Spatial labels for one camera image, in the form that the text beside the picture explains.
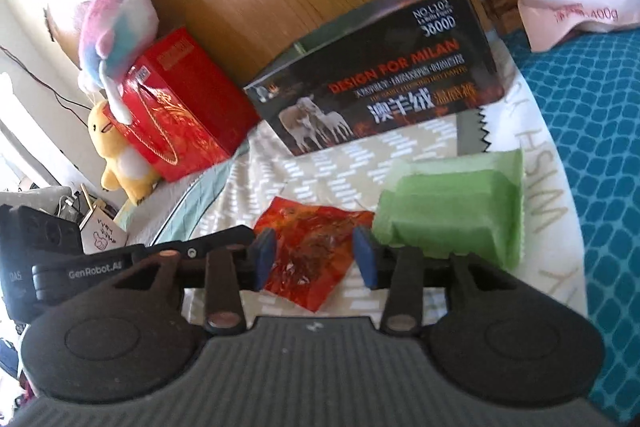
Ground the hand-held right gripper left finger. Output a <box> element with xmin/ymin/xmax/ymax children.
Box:
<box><xmin>112</xmin><ymin>228</ymin><xmax>277</xmax><ymax>334</ymax></box>

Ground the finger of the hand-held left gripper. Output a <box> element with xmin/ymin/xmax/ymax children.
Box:
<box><xmin>131</xmin><ymin>226</ymin><xmax>257</xmax><ymax>269</ymax></box>

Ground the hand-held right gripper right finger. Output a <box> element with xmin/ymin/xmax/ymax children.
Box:
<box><xmin>352</xmin><ymin>227</ymin><xmax>511</xmax><ymax>335</ymax></box>

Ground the red snack packet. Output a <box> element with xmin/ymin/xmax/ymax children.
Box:
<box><xmin>254</xmin><ymin>196</ymin><xmax>376</xmax><ymax>313</ymax></box>

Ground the light green snack packet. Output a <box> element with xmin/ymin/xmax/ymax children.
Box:
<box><xmin>373</xmin><ymin>149</ymin><xmax>524</xmax><ymax>269</ymax></box>

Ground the white paper card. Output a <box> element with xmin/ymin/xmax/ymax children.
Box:
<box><xmin>81</xmin><ymin>206</ymin><xmax>129</xmax><ymax>254</ymax></box>

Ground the yellow plush duck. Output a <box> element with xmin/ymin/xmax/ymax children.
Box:
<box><xmin>87</xmin><ymin>101</ymin><xmax>162</xmax><ymax>206</ymax></box>

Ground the red gift bag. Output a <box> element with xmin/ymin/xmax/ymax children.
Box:
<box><xmin>116</xmin><ymin>27</ymin><xmax>261</xmax><ymax>184</ymax></box>

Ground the black printed box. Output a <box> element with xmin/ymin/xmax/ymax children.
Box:
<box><xmin>243</xmin><ymin>0</ymin><xmax>504</xmax><ymax>156</ymax></box>

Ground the white lettered cloth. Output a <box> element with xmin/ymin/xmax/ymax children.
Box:
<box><xmin>457</xmin><ymin>37</ymin><xmax>587</xmax><ymax>323</ymax></box>

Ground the pastel plush unicorn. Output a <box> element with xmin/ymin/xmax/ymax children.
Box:
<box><xmin>77</xmin><ymin>0</ymin><xmax>159</xmax><ymax>124</ymax></box>

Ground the teal patterned cloth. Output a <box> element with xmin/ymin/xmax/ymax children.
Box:
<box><xmin>500</xmin><ymin>29</ymin><xmax>640</xmax><ymax>420</ymax></box>

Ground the dark wall cable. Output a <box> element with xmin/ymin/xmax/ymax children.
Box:
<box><xmin>0</xmin><ymin>46</ymin><xmax>98</xmax><ymax>114</ymax></box>

